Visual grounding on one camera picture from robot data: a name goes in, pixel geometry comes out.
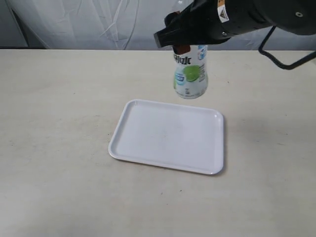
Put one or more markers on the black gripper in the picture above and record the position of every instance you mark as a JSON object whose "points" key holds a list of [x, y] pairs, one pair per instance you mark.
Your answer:
{"points": [[198, 23]]}

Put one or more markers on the clear plastic drink bottle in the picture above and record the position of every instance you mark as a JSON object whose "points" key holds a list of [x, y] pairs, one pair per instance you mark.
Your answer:
{"points": [[190, 77]]}

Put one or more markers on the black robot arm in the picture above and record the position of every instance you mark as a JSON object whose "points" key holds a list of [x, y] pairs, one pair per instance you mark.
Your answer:
{"points": [[294, 16]]}

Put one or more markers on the white rectangular plastic tray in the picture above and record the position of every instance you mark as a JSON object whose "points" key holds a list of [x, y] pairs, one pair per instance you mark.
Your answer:
{"points": [[171, 136]]}

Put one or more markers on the white backdrop curtain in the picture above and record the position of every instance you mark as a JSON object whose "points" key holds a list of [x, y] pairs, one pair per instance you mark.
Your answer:
{"points": [[82, 24]]}

